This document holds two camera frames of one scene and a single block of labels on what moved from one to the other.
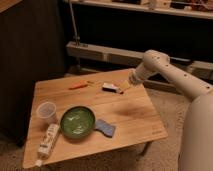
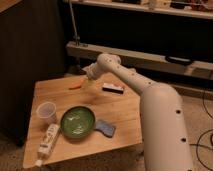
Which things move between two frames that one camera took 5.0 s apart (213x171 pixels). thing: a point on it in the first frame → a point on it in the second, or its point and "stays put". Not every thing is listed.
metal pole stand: [76, 37] stays put
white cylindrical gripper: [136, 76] → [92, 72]
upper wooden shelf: [189, 8] stays put
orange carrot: [80, 85] stays put
